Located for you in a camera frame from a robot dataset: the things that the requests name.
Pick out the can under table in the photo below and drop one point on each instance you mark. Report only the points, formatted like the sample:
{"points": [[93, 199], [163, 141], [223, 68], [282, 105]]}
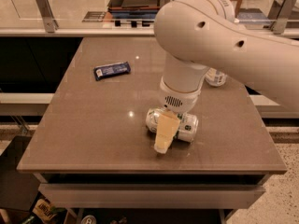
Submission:
{"points": [[89, 219]]}

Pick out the left metal glass bracket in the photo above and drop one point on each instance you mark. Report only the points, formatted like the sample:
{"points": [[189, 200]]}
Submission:
{"points": [[50, 24]]}

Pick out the grey table drawer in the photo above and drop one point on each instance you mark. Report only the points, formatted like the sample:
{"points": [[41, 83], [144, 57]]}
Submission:
{"points": [[156, 196]]}

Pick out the white green 7up can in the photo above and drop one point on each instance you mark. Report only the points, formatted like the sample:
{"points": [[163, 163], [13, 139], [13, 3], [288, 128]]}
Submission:
{"points": [[187, 128]]}

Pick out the right metal glass bracket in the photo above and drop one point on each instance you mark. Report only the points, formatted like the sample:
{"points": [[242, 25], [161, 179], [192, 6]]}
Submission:
{"points": [[281, 21]]}

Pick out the clear plastic water bottle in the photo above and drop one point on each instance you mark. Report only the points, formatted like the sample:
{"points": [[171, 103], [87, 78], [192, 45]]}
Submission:
{"points": [[215, 78]]}

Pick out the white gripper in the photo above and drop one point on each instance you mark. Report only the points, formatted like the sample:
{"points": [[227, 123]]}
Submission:
{"points": [[177, 101]]}

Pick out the brown snack bag below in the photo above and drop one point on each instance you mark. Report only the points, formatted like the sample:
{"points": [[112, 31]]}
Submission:
{"points": [[47, 213]]}

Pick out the blue snack bar wrapper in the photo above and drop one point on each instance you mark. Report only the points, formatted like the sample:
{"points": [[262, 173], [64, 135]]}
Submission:
{"points": [[111, 70]]}

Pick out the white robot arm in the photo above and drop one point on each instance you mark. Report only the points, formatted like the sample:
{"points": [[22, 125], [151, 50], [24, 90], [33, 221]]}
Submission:
{"points": [[201, 34]]}

